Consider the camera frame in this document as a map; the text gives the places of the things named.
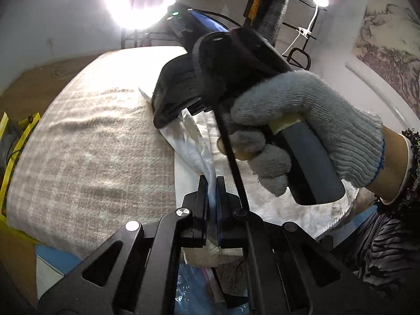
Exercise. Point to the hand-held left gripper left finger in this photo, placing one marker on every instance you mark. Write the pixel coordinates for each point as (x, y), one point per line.
(203, 200)

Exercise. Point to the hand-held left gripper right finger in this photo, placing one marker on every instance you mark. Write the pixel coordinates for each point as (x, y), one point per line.
(220, 203)

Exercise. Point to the white small garment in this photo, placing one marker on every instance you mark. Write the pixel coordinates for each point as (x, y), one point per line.
(197, 151)

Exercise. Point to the person's right hand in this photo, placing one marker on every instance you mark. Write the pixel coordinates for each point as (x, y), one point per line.
(311, 105)

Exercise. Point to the orange and black cloth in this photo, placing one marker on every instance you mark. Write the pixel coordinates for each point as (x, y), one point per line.
(257, 5)

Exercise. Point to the blue plastic bag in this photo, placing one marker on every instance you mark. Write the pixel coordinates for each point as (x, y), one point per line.
(193, 288)

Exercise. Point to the grey knitted cloth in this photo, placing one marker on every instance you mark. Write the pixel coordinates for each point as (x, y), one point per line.
(277, 10)

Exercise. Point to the beige woven blanket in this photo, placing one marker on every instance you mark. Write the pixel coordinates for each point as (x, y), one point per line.
(98, 137)

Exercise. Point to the white clip lamp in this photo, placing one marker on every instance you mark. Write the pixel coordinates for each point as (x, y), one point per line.
(321, 0)

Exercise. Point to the person's striped clothing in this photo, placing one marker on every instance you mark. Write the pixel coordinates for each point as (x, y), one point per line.
(390, 246)

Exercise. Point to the yellow bag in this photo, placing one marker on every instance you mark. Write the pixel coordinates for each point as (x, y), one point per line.
(19, 144)

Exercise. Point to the landscape wall painting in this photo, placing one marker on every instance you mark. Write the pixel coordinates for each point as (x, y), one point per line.
(390, 49)

